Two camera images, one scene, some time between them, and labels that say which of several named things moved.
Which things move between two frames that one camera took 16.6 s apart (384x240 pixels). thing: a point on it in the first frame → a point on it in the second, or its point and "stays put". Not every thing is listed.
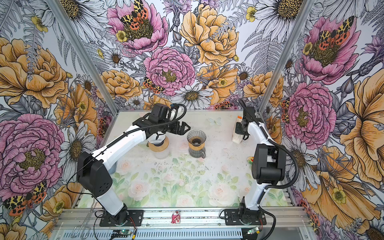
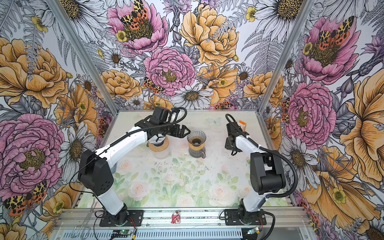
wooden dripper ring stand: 160,148 stays put
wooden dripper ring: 196,148 stays put
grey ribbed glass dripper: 196,137 stays put
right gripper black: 238,129 → 227,146
